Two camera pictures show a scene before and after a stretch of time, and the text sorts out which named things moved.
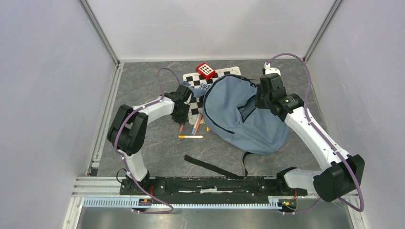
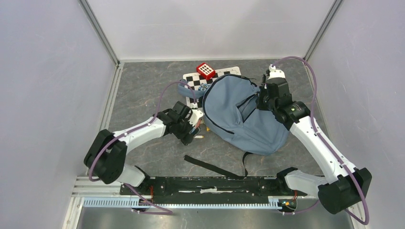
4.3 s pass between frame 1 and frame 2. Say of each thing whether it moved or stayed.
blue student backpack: stayed
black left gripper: moved
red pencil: stayed
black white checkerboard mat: stayed
